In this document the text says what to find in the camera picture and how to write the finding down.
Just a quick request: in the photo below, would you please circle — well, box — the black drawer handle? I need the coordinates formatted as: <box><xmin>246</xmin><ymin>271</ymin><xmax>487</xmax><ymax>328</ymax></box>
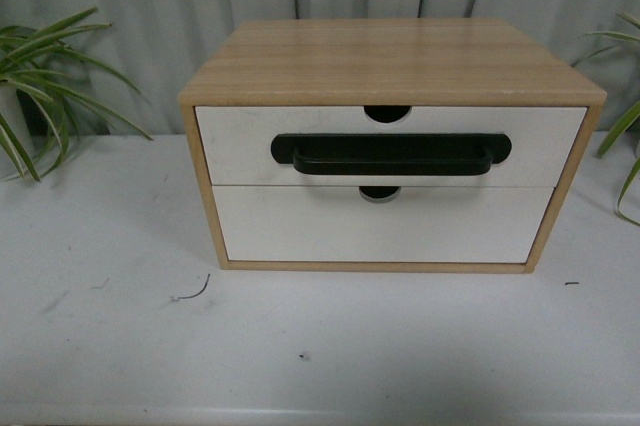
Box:
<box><xmin>271</xmin><ymin>133</ymin><xmax>512</xmax><ymax>177</ymax></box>

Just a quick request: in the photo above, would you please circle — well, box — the white drawer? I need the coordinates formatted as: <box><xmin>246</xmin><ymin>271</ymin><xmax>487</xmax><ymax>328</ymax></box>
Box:
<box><xmin>213</xmin><ymin>186</ymin><xmax>552</xmax><ymax>263</ymax></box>
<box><xmin>196</xmin><ymin>106</ymin><xmax>586</xmax><ymax>187</ymax></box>

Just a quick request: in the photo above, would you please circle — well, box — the green plant left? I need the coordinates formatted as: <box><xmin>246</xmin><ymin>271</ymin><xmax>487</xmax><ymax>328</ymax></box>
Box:
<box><xmin>1</xmin><ymin>7</ymin><xmax>151</xmax><ymax>182</ymax></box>

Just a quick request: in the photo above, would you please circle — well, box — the green plant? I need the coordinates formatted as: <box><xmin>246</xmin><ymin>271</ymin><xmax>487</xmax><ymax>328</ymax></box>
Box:
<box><xmin>570</xmin><ymin>12</ymin><xmax>639</xmax><ymax>226</ymax></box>
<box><xmin>1</xmin><ymin>7</ymin><xmax>151</xmax><ymax>182</ymax></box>

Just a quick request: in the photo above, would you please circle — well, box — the green plant right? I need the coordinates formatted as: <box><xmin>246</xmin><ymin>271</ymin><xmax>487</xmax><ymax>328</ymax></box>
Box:
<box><xmin>570</xmin><ymin>12</ymin><xmax>639</xmax><ymax>226</ymax></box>

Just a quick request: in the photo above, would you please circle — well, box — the small black wire piece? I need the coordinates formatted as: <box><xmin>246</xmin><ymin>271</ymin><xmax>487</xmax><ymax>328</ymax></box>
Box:
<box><xmin>171</xmin><ymin>273</ymin><xmax>213</xmax><ymax>303</ymax></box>

